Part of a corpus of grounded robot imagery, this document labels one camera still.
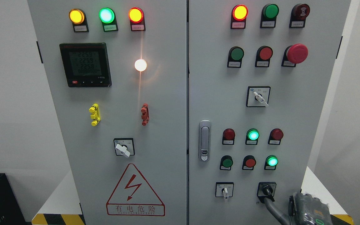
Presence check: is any dark red indicator lower right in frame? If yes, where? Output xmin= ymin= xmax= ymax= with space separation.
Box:
xmin=268 ymin=128 xmax=284 ymax=145

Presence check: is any dark red indicator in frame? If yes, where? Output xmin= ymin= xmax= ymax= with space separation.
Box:
xmin=268 ymin=128 xmax=284 ymax=145
xmin=222 ymin=128 xmax=235 ymax=145

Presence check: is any dark red indicator lower left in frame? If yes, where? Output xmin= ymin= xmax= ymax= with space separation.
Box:
xmin=222 ymin=128 xmax=235 ymax=145

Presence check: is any white glowing indicator lamp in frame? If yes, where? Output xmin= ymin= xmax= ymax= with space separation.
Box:
xmin=134 ymin=59 xmax=147 ymax=72

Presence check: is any white lever selector switch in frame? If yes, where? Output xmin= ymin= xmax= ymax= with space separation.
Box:
xmin=246 ymin=86 xmax=271 ymax=107
xmin=215 ymin=182 xmax=234 ymax=199

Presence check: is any red lit indicator right door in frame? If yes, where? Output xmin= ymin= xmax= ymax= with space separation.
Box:
xmin=230 ymin=4 xmax=248 ymax=29

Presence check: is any green lit indicator lower middle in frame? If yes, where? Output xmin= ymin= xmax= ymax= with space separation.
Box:
xmin=245 ymin=128 xmax=260 ymax=145

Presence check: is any orange-red indicator light left door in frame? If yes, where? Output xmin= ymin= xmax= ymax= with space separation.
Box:
xmin=128 ymin=7 xmax=146 ymax=31

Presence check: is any red electrical danger warning sticker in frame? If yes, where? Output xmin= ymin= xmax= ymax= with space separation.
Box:
xmin=106 ymin=163 xmax=165 ymax=217

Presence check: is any white handle selector switch left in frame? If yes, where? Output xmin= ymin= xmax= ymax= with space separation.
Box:
xmin=113 ymin=138 xmax=135 ymax=158

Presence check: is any black digital power meter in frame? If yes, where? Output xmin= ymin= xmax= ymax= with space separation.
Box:
xmin=59 ymin=42 xmax=112 ymax=88

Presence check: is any dark red buzzer alarm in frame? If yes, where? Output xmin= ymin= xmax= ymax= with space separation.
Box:
xmin=289 ymin=4 xmax=310 ymax=28

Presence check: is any white lever selector switch bottom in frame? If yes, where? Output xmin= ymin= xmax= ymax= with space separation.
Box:
xmin=215 ymin=182 xmax=234 ymax=199

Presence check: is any white platform with hazard stripes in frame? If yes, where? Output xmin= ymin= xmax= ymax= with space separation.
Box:
xmin=31 ymin=167 xmax=354 ymax=225

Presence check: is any green pushbutton top right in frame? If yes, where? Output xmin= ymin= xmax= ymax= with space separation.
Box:
xmin=260 ymin=4 xmax=279 ymax=28

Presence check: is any red terminal connector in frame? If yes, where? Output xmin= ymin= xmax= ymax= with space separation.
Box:
xmin=141 ymin=103 xmax=149 ymax=126

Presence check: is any yellow terminal connector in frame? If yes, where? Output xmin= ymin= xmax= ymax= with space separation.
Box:
xmin=89 ymin=103 xmax=101 ymax=127

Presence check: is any silver door lock handle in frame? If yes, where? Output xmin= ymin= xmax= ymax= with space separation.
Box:
xmin=198 ymin=120 xmax=211 ymax=162

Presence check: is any yellow indicator light top left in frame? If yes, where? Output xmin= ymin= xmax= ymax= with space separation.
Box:
xmin=69 ymin=8 xmax=89 ymax=33

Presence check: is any grey electrical control cabinet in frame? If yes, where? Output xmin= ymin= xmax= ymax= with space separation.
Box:
xmin=28 ymin=0 xmax=351 ymax=225

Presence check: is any green lit indicator light top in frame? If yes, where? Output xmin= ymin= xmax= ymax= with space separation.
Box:
xmin=99 ymin=7 xmax=118 ymax=32

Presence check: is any red pushbutton second row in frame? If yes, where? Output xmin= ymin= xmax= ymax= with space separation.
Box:
xmin=255 ymin=46 xmax=273 ymax=68

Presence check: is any green lit indicator bottom row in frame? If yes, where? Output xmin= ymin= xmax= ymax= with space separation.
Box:
xmin=264 ymin=155 xmax=278 ymax=170

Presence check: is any red pushbutton bottom row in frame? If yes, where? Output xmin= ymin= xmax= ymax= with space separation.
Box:
xmin=242 ymin=155 xmax=256 ymax=170

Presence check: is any green pushbutton second row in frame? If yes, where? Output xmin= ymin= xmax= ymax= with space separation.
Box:
xmin=227 ymin=47 xmax=244 ymax=68

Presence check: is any red mushroom emergency stop button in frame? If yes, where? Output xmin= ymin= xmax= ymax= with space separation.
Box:
xmin=281 ymin=43 xmax=308 ymax=68

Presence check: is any white lever selector switch upper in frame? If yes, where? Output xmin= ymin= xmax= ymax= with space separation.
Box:
xmin=246 ymin=86 xmax=271 ymax=107

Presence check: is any black rotary knob switch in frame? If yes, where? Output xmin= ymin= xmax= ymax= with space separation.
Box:
xmin=256 ymin=182 xmax=276 ymax=203

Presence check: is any green pushbutton bottom row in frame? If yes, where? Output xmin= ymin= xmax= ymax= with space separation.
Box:
xmin=219 ymin=155 xmax=234 ymax=170

